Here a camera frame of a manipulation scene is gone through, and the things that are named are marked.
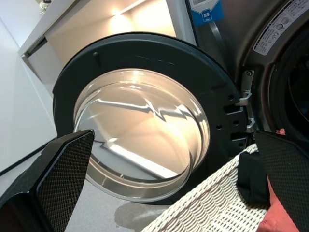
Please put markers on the black cloth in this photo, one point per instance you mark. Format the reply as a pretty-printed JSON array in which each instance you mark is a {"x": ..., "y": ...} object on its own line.
[{"x": 251, "y": 178}]

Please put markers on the orange cloth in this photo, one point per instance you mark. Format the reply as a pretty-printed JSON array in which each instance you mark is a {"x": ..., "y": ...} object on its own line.
[{"x": 277, "y": 217}]

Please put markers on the pale woven basket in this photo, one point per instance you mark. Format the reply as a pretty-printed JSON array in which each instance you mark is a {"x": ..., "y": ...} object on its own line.
[{"x": 205, "y": 205}]

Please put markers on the grey washing machine tower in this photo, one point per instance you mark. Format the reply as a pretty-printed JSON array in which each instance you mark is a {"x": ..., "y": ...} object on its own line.
[{"x": 229, "y": 48}]

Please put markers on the silver door hinge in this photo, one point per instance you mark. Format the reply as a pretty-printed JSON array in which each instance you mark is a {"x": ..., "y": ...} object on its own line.
[{"x": 246, "y": 96}]

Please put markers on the round washer drum opening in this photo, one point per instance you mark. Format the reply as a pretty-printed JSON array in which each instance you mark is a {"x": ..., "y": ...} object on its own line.
[{"x": 299, "y": 84}]

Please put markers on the curved white warning label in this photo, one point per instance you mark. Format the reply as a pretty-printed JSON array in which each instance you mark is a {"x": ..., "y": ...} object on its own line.
[{"x": 272, "y": 31}]

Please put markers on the white counter cabinet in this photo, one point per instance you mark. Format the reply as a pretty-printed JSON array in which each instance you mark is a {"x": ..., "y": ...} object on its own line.
[{"x": 72, "y": 14}]

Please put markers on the round glass washer door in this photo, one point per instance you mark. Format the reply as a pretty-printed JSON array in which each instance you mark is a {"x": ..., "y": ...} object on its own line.
[{"x": 169, "y": 53}]

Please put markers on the blue energy label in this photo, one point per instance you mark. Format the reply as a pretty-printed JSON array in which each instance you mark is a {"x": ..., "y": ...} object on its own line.
[{"x": 207, "y": 17}]

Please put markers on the light grey vertical panel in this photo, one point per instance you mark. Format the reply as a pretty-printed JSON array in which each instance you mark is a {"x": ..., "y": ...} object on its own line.
[{"x": 179, "y": 17}]

